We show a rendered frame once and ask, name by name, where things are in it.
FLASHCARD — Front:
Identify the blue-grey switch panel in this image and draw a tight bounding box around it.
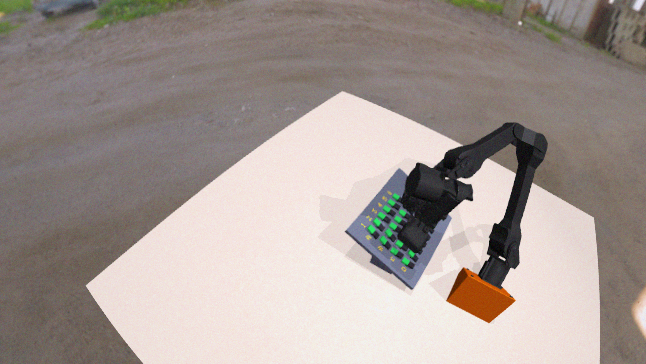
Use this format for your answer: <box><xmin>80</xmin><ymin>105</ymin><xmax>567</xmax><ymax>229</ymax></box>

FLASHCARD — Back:
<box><xmin>345</xmin><ymin>168</ymin><xmax>452</xmax><ymax>290</ymax></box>

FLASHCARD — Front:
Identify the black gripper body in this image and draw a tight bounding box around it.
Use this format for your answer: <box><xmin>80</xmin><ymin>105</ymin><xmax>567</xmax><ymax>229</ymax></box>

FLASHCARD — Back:
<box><xmin>397</xmin><ymin>202</ymin><xmax>448</xmax><ymax>253</ymax></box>

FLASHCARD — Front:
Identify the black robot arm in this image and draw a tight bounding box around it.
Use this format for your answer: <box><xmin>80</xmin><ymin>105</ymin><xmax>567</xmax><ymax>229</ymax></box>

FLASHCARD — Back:
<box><xmin>401</xmin><ymin>122</ymin><xmax>548</xmax><ymax>289</ymax></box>

